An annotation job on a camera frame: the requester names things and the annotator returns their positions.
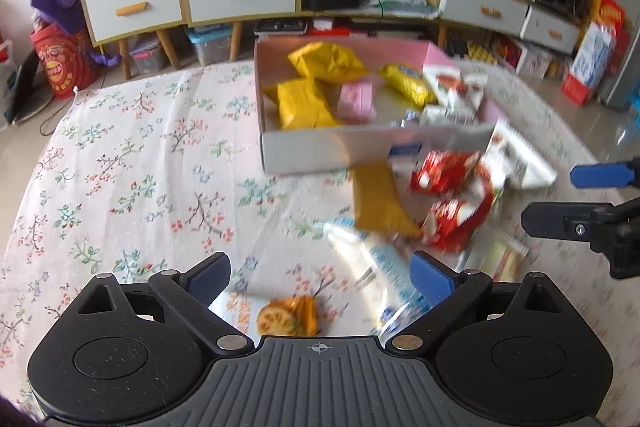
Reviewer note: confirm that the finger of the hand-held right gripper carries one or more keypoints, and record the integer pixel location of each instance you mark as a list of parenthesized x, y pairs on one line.
[(597, 176), (545, 219)]

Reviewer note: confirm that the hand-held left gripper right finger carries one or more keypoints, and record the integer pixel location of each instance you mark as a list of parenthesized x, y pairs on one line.
[(432, 279)]

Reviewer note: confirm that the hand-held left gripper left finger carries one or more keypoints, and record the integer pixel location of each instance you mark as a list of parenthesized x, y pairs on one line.
[(210, 279)]

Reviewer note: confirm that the clear packet blue label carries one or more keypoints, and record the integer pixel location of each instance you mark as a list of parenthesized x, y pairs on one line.
[(380, 257)]

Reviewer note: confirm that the green white packet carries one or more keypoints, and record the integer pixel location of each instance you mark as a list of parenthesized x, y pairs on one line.
[(495, 259)]

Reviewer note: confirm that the red apple print packet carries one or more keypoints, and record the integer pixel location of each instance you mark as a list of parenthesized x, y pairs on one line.
[(445, 172), (457, 219)]

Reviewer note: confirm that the orange lotus root packet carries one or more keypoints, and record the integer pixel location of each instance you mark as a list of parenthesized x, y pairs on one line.
[(287, 317)]

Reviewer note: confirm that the gold stick packet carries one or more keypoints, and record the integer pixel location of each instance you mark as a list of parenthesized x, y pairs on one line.
[(380, 202)]

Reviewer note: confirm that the white blue nut packet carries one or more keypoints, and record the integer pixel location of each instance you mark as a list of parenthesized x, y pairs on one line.
[(407, 119)]

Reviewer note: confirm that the pink cardboard box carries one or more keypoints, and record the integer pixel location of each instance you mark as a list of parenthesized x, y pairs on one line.
[(320, 149)]

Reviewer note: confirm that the pink wafer packet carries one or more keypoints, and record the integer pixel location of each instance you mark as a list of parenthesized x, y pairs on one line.
[(356, 102)]

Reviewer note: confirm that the yellow biscuit packet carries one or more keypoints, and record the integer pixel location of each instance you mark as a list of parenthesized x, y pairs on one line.
[(407, 82)]

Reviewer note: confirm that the large yellow snack bag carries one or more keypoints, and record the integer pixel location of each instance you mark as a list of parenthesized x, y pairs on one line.
[(302, 107), (327, 62)]

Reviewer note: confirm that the grey refrigerator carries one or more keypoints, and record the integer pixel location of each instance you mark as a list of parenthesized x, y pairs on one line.
[(625, 72)]

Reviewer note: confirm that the blue white carton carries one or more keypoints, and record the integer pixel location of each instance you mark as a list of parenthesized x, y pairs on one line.
[(592, 62)]

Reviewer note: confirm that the white red gift box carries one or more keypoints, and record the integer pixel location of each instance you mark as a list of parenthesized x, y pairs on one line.
[(534, 62)]

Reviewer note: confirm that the floral tablecloth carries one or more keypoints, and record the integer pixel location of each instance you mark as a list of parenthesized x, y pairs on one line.
[(125, 157)]

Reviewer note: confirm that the small white drawer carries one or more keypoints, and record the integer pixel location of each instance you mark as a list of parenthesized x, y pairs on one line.
[(550, 29)]

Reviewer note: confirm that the yellow egg tray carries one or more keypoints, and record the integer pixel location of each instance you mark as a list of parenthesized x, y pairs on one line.
[(479, 53)]

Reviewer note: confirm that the clear storage bin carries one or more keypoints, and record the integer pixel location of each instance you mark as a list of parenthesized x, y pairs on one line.
[(147, 57)]

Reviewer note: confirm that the blue lid storage bin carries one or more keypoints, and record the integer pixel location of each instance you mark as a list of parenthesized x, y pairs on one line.
[(210, 47)]

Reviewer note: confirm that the black flat board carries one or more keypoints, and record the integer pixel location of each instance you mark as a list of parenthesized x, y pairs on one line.
[(32, 92)]

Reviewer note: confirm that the red gift bag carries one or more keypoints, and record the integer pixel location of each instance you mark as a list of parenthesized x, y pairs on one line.
[(60, 67)]

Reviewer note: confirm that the black component tray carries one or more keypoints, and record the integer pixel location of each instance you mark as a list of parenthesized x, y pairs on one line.
[(280, 28)]

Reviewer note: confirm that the white shopping bag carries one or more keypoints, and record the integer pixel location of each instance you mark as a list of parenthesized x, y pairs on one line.
[(7, 82)]

